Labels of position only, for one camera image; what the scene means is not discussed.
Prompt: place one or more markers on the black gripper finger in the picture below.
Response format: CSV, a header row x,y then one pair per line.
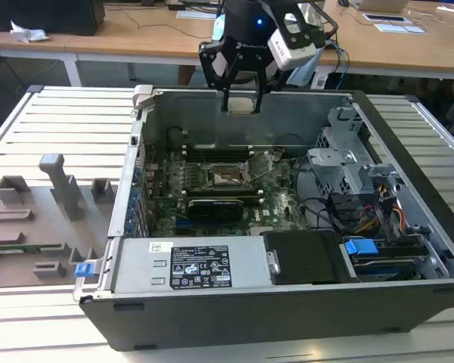
x,y
206,60
259,102

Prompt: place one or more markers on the silver CPU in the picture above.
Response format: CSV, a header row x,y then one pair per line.
x,y
242,107

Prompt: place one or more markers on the metal locking lever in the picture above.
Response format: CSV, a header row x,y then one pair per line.
x,y
201,156

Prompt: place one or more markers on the black RAM slot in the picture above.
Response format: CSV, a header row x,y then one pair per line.
x,y
223,192
223,189
217,152
217,155
217,149
223,197

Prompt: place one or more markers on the blue expansion slot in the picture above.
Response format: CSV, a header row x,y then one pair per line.
x,y
183,226

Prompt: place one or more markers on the pale blue teach pendant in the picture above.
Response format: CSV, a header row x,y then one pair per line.
x,y
306,73

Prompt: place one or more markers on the wooden desk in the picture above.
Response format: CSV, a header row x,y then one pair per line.
x,y
382,49
136,38

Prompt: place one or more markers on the metal disk bay cage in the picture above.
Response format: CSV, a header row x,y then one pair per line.
x,y
333,166

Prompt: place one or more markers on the green motherboard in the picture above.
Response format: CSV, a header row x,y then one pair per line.
x,y
280,204

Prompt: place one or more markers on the black graphics card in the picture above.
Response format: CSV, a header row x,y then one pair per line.
x,y
215,210

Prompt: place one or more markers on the silver laptop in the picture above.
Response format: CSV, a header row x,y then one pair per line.
x,y
382,4

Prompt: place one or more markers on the white tablet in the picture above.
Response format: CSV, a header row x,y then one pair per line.
x,y
386,17

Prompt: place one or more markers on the white paper sheet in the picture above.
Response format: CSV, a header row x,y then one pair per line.
x,y
401,28

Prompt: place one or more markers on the black computer tower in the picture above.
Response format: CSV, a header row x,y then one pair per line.
x,y
53,15

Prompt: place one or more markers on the silver shroud latch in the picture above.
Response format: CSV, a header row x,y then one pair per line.
x,y
273,266

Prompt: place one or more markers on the black plastic shroud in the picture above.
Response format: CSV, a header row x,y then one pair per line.
x,y
306,261

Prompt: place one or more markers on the hard disk in blue carrier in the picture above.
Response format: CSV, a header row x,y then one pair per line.
x,y
361,247

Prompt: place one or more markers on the crumpled white paper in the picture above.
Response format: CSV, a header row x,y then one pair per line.
x,y
26,34

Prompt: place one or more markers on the grey parts rack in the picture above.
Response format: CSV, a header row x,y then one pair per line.
x,y
64,181

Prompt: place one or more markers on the silver power supply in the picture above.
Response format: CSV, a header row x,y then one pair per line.
x,y
136,264

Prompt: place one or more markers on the black PC case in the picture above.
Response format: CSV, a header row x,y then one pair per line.
x,y
249,317

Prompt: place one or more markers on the blue case latch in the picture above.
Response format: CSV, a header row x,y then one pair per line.
x,y
83,270

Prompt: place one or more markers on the green RAM stick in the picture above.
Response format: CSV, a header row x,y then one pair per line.
x,y
41,248

